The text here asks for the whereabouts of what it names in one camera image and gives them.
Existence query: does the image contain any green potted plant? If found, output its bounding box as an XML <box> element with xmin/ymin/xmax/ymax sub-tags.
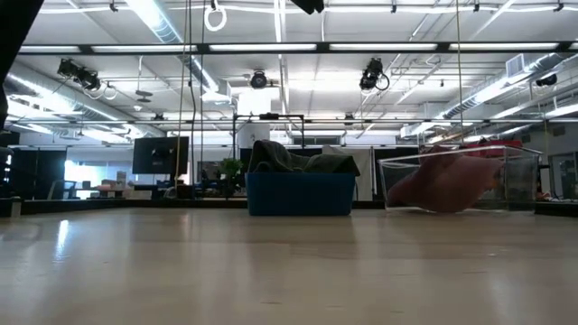
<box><xmin>219</xmin><ymin>157</ymin><xmax>245</xmax><ymax>198</ymax></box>

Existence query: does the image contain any white ceiling vent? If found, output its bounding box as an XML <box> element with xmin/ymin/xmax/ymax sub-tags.
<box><xmin>504</xmin><ymin>53</ymin><xmax>527</xmax><ymax>79</ymax></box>

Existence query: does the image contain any clear plastic bin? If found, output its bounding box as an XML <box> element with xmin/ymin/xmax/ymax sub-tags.
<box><xmin>378</xmin><ymin>144</ymin><xmax>545</xmax><ymax>213</ymax></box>

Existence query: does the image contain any black beam with light strips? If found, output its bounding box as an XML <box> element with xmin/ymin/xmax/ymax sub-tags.
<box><xmin>17</xmin><ymin>41</ymin><xmax>578</xmax><ymax>56</ymax></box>

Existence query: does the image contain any red box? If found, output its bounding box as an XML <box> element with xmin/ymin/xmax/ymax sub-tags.
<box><xmin>464</xmin><ymin>138</ymin><xmax>524</xmax><ymax>159</ymax></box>

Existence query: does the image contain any white coiled cable ring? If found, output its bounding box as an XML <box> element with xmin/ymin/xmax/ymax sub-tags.
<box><xmin>203</xmin><ymin>0</ymin><xmax>228</xmax><ymax>33</ymax></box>

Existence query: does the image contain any blue plastic bin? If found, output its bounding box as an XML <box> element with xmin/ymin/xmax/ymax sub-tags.
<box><xmin>245</xmin><ymin>171</ymin><xmax>357</xmax><ymax>218</ymax></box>

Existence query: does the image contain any silver ceiling duct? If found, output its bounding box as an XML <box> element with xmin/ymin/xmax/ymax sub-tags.
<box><xmin>440</xmin><ymin>52</ymin><xmax>578</xmax><ymax>123</ymax></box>
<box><xmin>8</xmin><ymin>62</ymin><xmax>166</xmax><ymax>136</ymax></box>

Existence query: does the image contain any black overhead camera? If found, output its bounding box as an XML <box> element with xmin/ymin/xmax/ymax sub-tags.
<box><xmin>290</xmin><ymin>0</ymin><xmax>326</xmax><ymax>15</ymax></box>

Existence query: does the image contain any black monitor screen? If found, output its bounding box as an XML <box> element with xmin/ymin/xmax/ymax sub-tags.
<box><xmin>131</xmin><ymin>135</ymin><xmax>191</xmax><ymax>177</ymax></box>

